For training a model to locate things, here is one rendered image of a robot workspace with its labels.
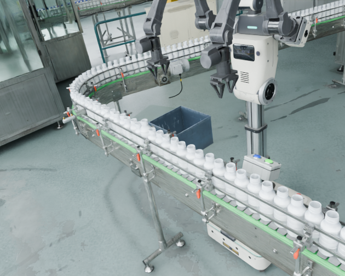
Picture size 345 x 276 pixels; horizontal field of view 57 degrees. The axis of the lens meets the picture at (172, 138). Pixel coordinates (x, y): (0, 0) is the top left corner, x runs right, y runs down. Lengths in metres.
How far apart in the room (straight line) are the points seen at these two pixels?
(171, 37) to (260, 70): 3.95
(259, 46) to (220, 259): 1.50
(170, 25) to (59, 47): 2.28
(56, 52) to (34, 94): 2.19
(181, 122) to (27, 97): 2.65
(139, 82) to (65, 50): 3.75
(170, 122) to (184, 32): 3.50
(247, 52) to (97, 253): 1.88
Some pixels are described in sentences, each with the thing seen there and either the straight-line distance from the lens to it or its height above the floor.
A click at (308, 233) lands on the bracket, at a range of 1.16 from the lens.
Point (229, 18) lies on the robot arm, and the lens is 1.28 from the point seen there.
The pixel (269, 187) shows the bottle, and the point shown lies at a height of 1.16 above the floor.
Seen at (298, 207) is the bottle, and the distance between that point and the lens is 1.17.
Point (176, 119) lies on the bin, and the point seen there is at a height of 0.87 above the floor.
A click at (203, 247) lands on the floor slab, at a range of 2.54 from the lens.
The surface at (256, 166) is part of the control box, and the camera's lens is 1.40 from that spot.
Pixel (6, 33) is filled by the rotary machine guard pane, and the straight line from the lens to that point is 4.46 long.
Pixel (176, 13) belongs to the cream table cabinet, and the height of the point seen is 1.07.
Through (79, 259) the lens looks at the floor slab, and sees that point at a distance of 2.75.
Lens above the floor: 1.93
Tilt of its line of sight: 30 degrees down
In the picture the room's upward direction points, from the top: 10 degrees counter-clockwise
